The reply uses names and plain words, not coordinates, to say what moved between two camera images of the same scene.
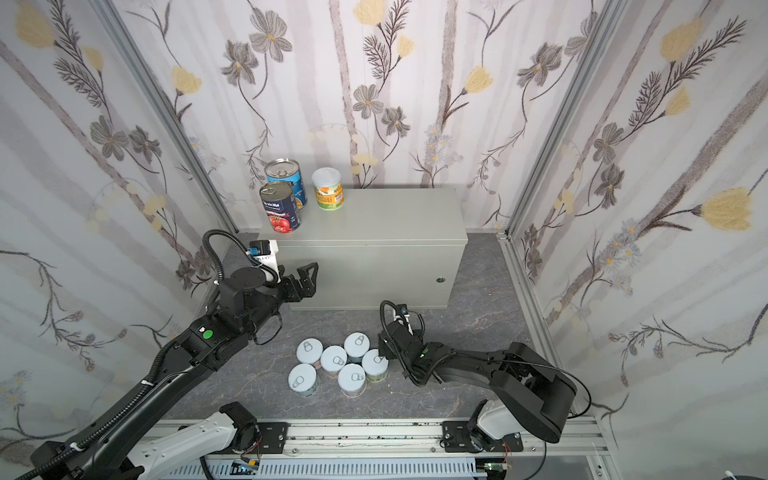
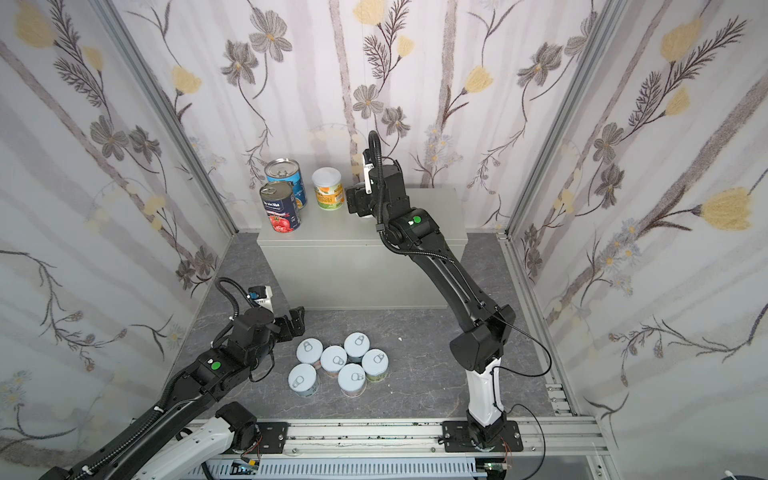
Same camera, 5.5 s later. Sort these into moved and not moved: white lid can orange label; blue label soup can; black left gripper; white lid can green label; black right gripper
Moved: black left gripper; black right gripper
Not moved: white lid can orange label; white lid can green label; blue label soup can
